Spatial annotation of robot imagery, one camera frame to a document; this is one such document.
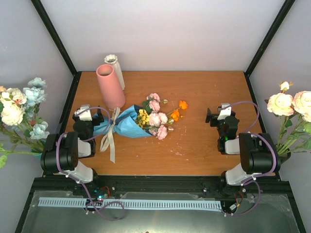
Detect peach rose stem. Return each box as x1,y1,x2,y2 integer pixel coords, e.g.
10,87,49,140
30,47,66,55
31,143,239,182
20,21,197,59
264,81,311,156

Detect black cylinder table edge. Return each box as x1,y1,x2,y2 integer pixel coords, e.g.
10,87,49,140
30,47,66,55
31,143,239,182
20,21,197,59
275,144,291,171

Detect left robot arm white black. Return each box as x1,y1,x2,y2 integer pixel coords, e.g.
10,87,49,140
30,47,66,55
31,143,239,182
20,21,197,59
40,105,105,196

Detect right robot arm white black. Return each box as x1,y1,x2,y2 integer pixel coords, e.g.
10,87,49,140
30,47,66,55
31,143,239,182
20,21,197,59
206,101,281,186

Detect pink cylindrical vase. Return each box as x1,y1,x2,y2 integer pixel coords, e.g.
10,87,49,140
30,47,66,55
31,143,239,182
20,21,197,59
96,64,125,110

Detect teal cylindrical vase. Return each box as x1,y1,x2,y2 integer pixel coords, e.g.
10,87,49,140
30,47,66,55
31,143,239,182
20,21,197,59
31,151,42,160

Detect white ribbed vase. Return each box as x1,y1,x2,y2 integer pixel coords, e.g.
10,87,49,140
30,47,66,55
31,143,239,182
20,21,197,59
104,54,125,90

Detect mixed flowers in teal vase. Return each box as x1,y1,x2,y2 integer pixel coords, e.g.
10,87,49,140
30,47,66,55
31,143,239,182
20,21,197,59
0,77,50,167

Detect new cream ribbon bow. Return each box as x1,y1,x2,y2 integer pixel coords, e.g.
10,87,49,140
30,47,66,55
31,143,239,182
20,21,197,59
100,107,121,163

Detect new blue bouquet wrapper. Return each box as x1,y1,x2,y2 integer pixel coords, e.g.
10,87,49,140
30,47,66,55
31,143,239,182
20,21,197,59
94,105,152,138

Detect new pink orange bouquet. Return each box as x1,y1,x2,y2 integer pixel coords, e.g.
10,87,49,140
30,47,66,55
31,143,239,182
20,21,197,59
135,93,188,140

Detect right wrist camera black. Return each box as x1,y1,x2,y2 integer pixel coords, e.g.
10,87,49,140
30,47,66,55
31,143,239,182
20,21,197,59
218,116,240,140

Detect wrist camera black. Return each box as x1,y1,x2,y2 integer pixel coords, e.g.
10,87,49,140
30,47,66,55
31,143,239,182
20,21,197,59
218,116,240,140
73,120,94,140

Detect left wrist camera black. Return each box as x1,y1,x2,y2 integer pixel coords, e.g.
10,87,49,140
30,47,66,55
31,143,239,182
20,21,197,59
73,120,94,140

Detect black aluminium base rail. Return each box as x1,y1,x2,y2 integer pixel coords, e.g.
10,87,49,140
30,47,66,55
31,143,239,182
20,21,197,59
31,175,291,197

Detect black frame post left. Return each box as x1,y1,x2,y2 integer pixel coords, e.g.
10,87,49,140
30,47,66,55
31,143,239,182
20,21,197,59
30,0,82,78

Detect black frame post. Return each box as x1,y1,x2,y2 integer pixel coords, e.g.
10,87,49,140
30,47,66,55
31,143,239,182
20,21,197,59
30,0,82,78
244,0,297,76

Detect light blue slotted cable duct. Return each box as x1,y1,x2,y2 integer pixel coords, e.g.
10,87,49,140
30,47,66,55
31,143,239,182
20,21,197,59
38,197,222,212

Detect black frame post right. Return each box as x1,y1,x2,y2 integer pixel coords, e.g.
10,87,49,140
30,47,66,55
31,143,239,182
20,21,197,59
244,0,297,76

